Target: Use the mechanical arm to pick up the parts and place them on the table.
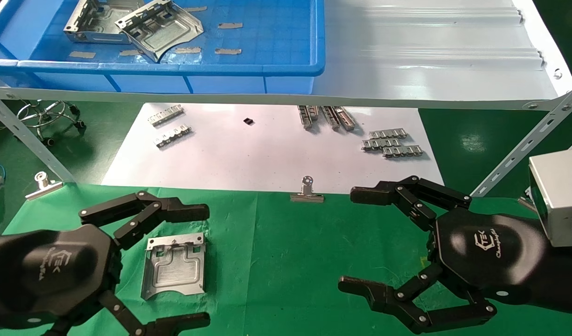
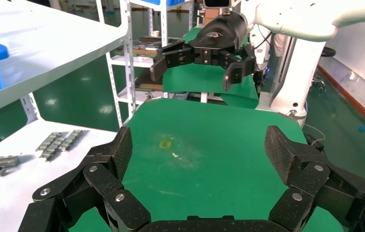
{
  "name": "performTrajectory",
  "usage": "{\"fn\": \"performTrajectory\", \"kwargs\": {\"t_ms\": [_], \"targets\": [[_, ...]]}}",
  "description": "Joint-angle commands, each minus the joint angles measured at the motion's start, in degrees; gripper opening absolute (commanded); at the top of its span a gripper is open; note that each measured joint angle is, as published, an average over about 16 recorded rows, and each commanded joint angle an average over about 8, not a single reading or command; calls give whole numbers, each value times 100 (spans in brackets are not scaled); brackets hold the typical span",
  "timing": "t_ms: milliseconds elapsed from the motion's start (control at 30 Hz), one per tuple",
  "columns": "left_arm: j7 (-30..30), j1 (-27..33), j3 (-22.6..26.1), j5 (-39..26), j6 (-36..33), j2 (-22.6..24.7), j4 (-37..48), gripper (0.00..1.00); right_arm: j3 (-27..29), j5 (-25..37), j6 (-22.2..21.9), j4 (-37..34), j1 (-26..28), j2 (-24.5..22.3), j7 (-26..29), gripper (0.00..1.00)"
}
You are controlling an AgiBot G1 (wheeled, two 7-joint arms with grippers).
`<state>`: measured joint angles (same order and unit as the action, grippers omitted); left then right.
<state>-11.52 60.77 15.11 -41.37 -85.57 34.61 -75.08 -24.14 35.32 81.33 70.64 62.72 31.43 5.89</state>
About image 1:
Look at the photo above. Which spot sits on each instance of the grey tape strip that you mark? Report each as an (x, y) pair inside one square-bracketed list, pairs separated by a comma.
[(228, 51), (189, 50), (196, 9), (230, 25), (82, 54), (129, 52)]

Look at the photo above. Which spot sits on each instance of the curved-edge stamped metal part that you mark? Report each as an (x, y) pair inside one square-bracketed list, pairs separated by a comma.
[(162, 28)]

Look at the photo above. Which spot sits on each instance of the chrome stool base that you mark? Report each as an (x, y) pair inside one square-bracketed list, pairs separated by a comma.
[(48, 116)]

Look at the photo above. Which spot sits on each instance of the metal slide rail bundle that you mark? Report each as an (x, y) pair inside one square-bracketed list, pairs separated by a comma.
[(339, 117), (308, 116)]

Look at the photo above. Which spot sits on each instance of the stamped metal plate part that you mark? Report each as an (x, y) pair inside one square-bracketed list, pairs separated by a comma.
[(174, 268)]

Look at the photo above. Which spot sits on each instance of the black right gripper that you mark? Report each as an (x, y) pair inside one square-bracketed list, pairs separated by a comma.
[(491, 252)]

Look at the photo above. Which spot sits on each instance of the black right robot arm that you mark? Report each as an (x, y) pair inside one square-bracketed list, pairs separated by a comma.
[(568, 280)]

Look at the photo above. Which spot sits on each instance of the blue plastic bin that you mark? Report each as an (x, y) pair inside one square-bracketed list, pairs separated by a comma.
[(276, 37)]

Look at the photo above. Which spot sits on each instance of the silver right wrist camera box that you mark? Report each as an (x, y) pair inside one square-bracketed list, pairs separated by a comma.
[(556, 196)]

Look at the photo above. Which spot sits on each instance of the green table cloth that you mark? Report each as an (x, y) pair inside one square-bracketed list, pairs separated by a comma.
[(276, 261)]

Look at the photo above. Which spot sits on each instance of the perforated white shelf brace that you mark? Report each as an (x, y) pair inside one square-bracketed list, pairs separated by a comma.
[(524, 149), (29, 140)]

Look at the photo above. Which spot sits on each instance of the metal link strip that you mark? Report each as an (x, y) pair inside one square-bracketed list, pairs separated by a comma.
[(402, 151), (381, 144), (387, 134)]

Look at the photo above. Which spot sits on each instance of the white sheet on floor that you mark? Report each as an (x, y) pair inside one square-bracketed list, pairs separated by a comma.
[(267, 154)]

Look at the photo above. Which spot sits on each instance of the silver binder clip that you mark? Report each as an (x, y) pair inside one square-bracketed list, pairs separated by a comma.
[(43, 185), (307, 193)]

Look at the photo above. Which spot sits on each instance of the boxy stamped metal part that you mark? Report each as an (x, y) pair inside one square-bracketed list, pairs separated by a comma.
[(92, 23)]

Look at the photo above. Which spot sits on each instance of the notched metal rail strip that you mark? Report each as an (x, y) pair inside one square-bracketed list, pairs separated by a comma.
[(165, 115), (173, 136)]

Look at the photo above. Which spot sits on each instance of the white metal shelf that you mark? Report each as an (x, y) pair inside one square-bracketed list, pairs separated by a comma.
[(430, 70)]

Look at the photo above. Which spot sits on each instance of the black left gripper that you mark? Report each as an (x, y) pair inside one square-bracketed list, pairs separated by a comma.
[(48, 275)]

